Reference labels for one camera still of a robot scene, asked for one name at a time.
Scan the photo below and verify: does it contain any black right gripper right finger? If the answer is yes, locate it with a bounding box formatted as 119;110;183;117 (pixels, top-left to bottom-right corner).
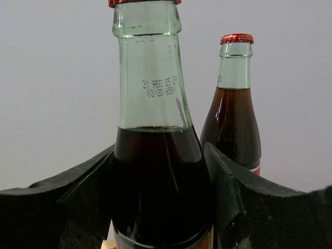
204;143;331;248

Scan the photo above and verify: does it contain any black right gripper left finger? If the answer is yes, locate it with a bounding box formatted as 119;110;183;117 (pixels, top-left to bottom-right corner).
1;146;114;248

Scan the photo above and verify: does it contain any wooden shelf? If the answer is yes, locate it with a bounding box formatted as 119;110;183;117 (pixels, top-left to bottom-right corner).
101;239;116;249

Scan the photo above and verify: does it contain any cola glass bottle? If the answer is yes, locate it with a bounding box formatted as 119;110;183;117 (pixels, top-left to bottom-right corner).
109;1;213;248
200;33;261;175

